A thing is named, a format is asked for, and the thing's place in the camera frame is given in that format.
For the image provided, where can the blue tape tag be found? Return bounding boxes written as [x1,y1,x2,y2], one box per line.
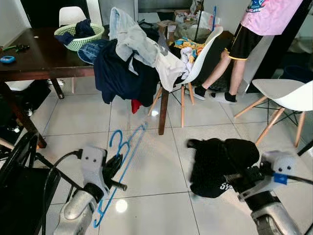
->
[274,172,288,185]

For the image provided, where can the small red cloth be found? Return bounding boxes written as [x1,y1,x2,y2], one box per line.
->
[131,99,143,115]

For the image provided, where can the large navy garment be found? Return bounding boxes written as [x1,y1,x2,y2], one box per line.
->
[93,39,160,106]

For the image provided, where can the white chair wooden legs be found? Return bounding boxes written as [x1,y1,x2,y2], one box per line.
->
[59,6,88,27]
[234,78,313,147]

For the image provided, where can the blue jeans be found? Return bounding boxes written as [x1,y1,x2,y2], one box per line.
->
[77,39,118,65]

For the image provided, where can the pale green laundry basket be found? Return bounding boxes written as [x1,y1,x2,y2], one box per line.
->
[60,22,105,52]

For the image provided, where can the dark wooden table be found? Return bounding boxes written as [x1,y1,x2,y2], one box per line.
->
[0,27,171,148]

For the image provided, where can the white chair holding clothes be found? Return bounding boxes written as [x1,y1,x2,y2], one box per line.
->
[147,25,224,129]

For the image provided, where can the colourful patterned cloth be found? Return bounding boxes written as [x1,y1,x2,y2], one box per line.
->
[174,37,206,67]

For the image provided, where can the green black tool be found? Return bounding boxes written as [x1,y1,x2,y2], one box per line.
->
[1,44,31,52]

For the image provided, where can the person in pink shirt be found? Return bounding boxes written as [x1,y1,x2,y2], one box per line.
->
[193,0,305,104]

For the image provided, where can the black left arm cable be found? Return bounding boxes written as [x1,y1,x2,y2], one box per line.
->
[42,149,84,235]

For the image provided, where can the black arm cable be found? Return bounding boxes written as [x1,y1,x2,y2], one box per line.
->
[42,149,84,235]
[286,174,313,187]

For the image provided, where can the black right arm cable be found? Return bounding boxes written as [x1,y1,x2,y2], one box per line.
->
[286,174,313,187]

